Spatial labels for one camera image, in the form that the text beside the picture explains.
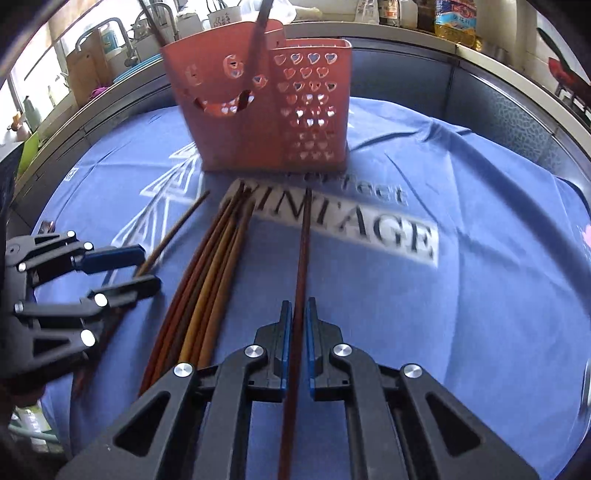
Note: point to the pink plastic utensil holder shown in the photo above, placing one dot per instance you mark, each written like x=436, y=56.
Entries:
x=231, y=138

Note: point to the red frying pan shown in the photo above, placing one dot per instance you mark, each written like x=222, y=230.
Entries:
x=561, y=69

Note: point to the chrome kitchen faucet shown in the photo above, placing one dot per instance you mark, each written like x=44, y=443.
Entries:
x=117, y=27
x=161, y=14

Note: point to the dark sauce bottle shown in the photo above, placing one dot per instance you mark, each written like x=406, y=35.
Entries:
x=392, y=11

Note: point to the white plastic jug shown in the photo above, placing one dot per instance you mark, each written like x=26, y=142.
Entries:
x=369, y=11

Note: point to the reddish brown chopstick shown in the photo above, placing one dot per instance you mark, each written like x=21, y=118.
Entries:
x=302, y=258

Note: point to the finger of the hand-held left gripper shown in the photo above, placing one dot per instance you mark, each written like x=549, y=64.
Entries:
x=134, y=288
x=113, y=258

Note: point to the blue plastic basin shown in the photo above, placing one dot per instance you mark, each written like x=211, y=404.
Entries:
x=136, y=71

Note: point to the dark grey chopstick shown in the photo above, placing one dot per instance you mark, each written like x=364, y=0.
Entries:
x=261, y=23

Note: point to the wooden cutting board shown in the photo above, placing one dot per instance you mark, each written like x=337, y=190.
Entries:
x=85, y=69

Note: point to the green plastic object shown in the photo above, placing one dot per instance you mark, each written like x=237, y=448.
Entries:
x=28, y=143

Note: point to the pale green bottle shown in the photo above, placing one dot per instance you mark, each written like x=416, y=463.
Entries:
x=31, y=113

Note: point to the smartphone with red case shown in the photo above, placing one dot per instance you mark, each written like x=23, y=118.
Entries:
x=46, y=227

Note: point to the white utensil cup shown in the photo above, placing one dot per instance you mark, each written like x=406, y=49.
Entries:
x=224, y=19

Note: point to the blue printed cloth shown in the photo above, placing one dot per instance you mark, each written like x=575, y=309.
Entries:
x=415, y=323

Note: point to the blue detergent bottle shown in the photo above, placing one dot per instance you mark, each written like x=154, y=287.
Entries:
x=111, y=41

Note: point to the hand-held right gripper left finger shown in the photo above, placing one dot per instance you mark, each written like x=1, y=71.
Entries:
x=287, y=344

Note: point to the pink rag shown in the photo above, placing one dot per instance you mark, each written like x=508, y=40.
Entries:
x=100, y=90

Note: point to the yellow cooking oil bottle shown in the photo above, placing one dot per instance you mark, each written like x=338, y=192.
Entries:
x=455, y=21

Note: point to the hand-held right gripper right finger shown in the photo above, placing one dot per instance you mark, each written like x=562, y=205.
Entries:
x=313, y=344

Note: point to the thin dark brown chopstick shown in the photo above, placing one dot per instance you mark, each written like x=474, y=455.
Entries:
x=180, y=225

